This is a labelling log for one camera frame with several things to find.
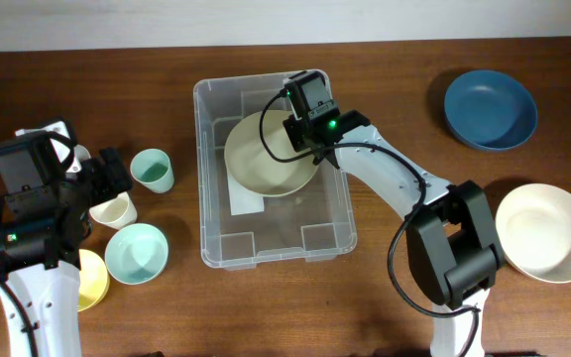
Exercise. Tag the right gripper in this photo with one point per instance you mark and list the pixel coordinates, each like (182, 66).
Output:
(296, 140)

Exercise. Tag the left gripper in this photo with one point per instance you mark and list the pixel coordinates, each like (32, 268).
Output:
(95, 169)

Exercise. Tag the mint green cup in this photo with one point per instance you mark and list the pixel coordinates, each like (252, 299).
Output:
(152, 168)

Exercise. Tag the beige bowl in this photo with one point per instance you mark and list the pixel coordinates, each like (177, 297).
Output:
(248, 162)

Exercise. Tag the dark blue bowl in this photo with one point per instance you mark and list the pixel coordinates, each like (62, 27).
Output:
(490, 111)

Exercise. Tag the cream white bowl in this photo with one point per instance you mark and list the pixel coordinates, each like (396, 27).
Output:
(534, 226)

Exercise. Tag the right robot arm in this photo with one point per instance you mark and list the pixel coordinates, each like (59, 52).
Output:
(453, 247)

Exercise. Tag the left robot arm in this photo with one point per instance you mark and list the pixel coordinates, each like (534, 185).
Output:
(44, 217)

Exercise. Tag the cream plastic cup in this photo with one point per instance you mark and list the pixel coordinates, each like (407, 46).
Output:
(115, 213)

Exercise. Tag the mint green small bowl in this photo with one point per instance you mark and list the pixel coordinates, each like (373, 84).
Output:
(137, 254)

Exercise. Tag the clear plastic storage bin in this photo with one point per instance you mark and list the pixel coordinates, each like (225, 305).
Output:
(315, 223)

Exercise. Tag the yellow small bowl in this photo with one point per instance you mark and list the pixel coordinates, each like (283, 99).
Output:
(94, 280)

